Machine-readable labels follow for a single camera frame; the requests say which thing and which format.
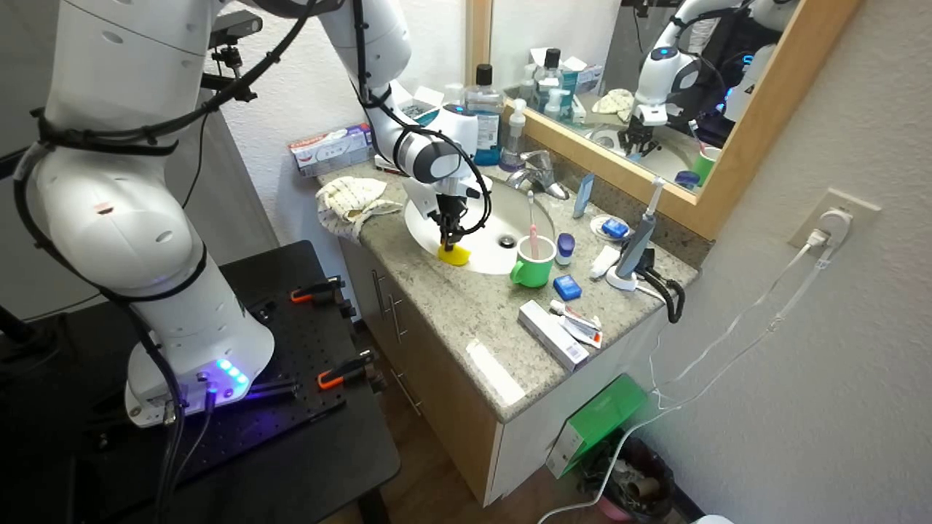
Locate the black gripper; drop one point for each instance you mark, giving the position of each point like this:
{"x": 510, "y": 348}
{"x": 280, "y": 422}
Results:
{"x": 453, "y": 210}

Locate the yellow rubber duck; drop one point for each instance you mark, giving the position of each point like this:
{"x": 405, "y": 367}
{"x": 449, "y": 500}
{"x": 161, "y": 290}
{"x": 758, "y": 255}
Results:
{"x": 455, "y": 257}

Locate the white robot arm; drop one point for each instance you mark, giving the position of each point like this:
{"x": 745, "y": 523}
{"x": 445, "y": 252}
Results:
{"x": 118, "y": 214}

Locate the chrome sink drain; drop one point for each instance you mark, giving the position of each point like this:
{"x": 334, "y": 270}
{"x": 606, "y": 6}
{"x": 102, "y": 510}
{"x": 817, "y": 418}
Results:
{"x": 506, "y": 240}

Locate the white oval sink basin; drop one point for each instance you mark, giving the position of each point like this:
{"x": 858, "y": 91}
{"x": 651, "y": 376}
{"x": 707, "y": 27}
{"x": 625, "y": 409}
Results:
{"x": 506, "y": 220}

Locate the green mug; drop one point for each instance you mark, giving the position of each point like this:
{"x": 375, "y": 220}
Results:
{"x": 530, "y": 270}

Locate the chrome faucet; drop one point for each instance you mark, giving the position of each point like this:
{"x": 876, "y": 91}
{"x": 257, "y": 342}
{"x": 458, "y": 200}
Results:
{"x": 536, "y": 175}

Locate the white cloth bag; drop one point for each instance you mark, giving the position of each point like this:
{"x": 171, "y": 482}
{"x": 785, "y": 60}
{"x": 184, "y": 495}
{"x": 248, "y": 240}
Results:
{"x": 353, "y": 206}

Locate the blue white small container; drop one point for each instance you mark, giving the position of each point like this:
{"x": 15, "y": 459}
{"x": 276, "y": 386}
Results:
{"x": 565, "y": 249}

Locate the clear soap pump bottle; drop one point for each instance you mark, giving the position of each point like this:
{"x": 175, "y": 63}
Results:
{"x": 513, "y": 140}

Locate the blue white mask box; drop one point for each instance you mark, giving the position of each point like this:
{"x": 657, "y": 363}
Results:
{"x": 442, "y": 121}

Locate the blue mouthwash bottle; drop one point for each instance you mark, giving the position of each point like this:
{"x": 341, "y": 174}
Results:
{"x": 484, "y": 121}

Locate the blue floss container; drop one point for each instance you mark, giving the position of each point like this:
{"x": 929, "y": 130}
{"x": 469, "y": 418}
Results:
{"x": 570, "y": 290}

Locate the white toothpaste box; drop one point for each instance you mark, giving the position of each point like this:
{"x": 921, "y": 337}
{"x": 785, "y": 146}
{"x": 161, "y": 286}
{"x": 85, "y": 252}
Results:
{"x": 549, "y": 337}

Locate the blue standing tube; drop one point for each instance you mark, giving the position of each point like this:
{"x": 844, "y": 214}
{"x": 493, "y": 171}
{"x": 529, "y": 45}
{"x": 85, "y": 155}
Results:
{"x": 584, "y": 197}

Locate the white red toothpaste tube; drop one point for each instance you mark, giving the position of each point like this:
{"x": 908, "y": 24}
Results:
{"x": 573, "y": 315}

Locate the orange black clamp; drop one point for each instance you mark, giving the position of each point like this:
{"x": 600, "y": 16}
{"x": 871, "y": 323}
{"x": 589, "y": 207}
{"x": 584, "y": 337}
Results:
{"x": 315, "y": 291}
{"x": 341, "y": 371}

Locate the wooden vanity cabinet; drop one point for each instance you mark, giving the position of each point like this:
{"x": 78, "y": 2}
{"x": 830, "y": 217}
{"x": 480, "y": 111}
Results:
{"x": 439, "y": 389}

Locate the white wipes pack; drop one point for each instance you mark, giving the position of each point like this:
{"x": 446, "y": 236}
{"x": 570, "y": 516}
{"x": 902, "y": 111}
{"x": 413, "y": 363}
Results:
{"x": 331, "y": 150}

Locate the blue round container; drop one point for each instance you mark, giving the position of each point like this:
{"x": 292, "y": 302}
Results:
{"x": 615, "y": 230}

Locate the electric toothbrush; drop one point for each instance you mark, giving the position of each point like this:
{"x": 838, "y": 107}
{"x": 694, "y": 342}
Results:
{"x": 635, "y": 243}

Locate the green box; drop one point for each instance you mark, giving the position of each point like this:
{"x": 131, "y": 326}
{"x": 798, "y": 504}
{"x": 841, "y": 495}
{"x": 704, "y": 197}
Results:
{"x": 600, "y": 418}

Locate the black robot cart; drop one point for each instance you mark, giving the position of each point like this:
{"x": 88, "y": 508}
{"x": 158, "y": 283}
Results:
{"x": 309, "y": 425}

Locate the wood framed mirror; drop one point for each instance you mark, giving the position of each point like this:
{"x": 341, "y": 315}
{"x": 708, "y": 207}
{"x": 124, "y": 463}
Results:
{"x": 739, "y": 155}

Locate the white wall outlet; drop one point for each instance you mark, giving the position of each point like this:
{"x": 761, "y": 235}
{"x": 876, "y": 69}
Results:
{"x": 835, "y": 222}

